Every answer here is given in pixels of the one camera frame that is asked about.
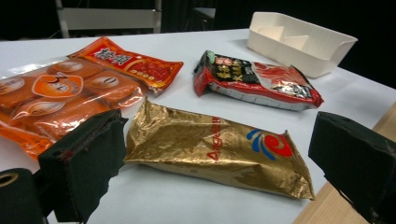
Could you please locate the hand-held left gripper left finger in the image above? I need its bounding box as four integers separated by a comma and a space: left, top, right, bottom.
37, 108, 129, 224

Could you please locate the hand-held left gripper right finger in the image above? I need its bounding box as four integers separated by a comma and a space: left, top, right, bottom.
307, 111, 396, 224

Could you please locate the clear orange cake packet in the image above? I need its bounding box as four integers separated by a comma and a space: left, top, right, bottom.
0, 56, 148, 161

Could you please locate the white plastic storage box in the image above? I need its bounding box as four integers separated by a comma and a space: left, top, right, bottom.
247, 11, 359, 78

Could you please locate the red orange sauce packet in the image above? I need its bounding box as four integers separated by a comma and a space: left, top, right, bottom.
67, 36, 185, 94

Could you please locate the gold foil snack packet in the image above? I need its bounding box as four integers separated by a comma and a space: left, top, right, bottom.
123, 96, 316, 201

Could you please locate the red and black noodle packet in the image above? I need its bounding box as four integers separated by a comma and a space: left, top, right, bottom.
192, 49, 325, 112

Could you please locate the white metal desk frame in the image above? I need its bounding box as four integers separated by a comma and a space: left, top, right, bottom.
55, 0, 163, 39

